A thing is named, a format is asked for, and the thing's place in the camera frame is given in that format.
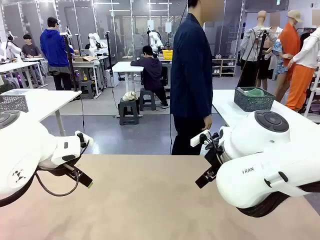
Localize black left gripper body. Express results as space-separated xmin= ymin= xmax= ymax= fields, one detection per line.
xmin=37 ymin=156 xmax=83 ymax=177

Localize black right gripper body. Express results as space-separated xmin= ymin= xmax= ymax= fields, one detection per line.
xmin=204 ymin=139 xmax=226 ymax=173

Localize grey perforated plastic basket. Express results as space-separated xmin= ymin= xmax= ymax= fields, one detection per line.
xmin=233 ymin=86 xmax=277 ymax=113
xmin=0 ymin=94 xmax=29 ymax=113

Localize green terry towel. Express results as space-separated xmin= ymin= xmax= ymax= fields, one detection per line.
xmin=243 ymin=87 xmax=266 ymax=98

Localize person's right forearm navy sleeve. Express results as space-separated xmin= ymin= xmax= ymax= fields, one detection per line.
xmin=199 ymin=84 xmax=214 ymax=118

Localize person's right hand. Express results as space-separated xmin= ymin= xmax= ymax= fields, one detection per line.
xmin=203 ymin=115 xmax=213 ymax=131

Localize grey plastic step stool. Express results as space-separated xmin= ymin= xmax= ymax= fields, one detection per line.
xmin=138 ymin=87 xmax=157 ymax=112
xmin=78 ymin=80 xmax=95 ymax=100
xmin=117 ymin=97 xmax=141 ymax=126

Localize person in navy jacket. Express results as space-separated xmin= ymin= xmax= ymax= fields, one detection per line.
xmin=169 ymin=0 xmax=226 ymax=156

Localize white plastic bin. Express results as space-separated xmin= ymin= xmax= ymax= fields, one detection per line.
xmin=1 ymin=88 xmax=48 ymax=97

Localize wooden shoe shelf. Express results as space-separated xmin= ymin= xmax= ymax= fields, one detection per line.
xmin=211 ymin=57 xmax=238 ymax=78

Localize beige cloth bag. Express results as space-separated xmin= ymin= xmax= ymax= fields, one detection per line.
xmin=121 ymin=91 xmax=138 ymax=102

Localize person in grey-green jacket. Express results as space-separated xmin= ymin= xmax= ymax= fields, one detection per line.
xmin=0 ymin=74 xmax=13 ymax=95

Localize seated person in purple hoodie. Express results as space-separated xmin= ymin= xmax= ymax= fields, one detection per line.
xmin=130 ymin=45 xmax=170 ymax=109

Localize grey metal workbench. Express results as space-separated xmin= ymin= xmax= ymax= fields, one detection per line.
xmin=71 ymin=58 xmax=106 ymax=97

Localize white lab desk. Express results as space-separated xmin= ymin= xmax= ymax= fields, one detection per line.
xmin=0 ymin=61 xmax=46 ymax=88

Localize open cardboard box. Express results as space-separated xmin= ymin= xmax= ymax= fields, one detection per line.
xmin=74 ymin=55 xmax=97 ymax=63

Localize mannequin white top orange trousers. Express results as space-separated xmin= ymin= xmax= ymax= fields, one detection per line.
xmin=284 ymin=24 xmax=320 ymax=112

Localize mannequin in grey shirt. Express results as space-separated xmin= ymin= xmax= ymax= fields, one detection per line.
xmin=240 ymin=10 xmax=278 ymax=91

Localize white height-adjustable desk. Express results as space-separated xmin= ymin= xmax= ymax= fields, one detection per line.
xmin=111 ymin=61 xmax=145 ymax=118

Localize mannequin in blue floral dress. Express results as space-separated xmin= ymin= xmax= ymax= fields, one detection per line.
xmin=268 ymin=11 xmax=288 ymax=81

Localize person in blue hoodie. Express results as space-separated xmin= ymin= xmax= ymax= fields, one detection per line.
xmin=39 ymin=16 xmax=80 ymax=91

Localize seated person in black shirt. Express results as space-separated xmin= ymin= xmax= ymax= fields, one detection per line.
xmin=21 ymin=34 xmax=45 ymax=83

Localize mannequin orange top beige cap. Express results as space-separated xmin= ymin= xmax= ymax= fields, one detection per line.
xmin=272 ymin=9 xmax=305 ymax=101

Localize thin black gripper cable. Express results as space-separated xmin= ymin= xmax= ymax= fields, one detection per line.
xmin=34 ymin=159 xmax=83 ymax=198

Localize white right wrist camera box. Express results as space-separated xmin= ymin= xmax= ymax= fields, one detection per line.
xmin=190 ymin=129 xmax=211 ymax=148

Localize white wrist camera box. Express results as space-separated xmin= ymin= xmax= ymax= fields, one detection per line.
xmin=74 ymin=129 xmax=95 ymax=148
xmin=190 ymin=129 xmax=211 ymax=148

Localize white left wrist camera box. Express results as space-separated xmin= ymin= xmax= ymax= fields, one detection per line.
xmin=74 ymin=129 xmax=95 ymax=148

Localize black left arm cable sleeve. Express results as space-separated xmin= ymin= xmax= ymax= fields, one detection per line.
xmin=0 ymin=172 xmax=37 ymax=208

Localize black arm cable sleeve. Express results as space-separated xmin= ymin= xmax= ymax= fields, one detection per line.
xmin=0 ymin=172 xmax=37 ymax=208
xmin=237 ymin=184 xmax=320 ymax=218

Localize black right arm cable sleeve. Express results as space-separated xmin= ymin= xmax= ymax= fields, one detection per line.
xmin=237 ymin=184 xmax=320 ymax=218

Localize black camera stand pole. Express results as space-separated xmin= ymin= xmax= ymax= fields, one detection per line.
xmin=105 ymin=31 xmax=114 ymax=72
xmin=59 ymin=24 xmax=79 ymax=92

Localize black camera tripod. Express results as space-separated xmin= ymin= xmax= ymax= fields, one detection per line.
xmin=237 ymin=26 xmax=272 ymax=91

